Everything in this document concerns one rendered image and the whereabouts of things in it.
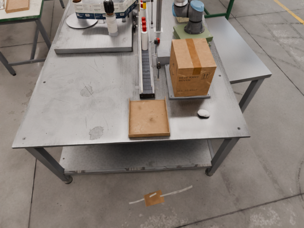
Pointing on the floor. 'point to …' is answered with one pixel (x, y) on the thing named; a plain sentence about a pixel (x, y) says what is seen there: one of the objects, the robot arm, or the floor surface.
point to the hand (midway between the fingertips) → (182, 12)
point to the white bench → (35, 15)
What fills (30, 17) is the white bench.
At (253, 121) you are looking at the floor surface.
